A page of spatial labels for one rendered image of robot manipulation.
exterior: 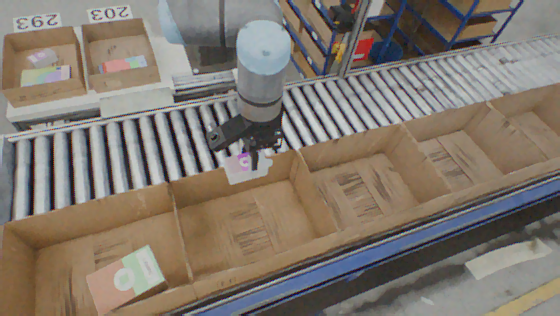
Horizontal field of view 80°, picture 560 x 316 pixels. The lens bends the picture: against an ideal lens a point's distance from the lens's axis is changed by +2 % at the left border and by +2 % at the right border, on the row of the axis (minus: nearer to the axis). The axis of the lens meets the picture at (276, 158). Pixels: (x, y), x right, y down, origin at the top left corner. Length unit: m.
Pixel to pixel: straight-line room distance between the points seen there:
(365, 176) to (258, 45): 0.77
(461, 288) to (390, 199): 1.16
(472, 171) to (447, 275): 0.96
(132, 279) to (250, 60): 0.64
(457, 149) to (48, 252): 1.42
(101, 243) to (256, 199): 0.47
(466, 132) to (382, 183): 0.48
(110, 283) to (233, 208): 0.39
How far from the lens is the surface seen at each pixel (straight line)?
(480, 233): 1.68
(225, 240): 1.03
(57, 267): 1.12
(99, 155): 1.46
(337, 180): 1.19
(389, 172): 1.28
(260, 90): 0.60
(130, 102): 1.61
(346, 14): 1.61
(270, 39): 0.58
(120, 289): 0.97
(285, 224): 1.06
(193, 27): 0.68
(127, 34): 1.97
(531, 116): 1.85
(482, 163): 1.50
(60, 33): 1.97
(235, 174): 0.81
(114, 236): 1.11
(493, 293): 2.39
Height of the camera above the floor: 1.85
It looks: 54 degrees down
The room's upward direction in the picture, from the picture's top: 10 degrees clockwise
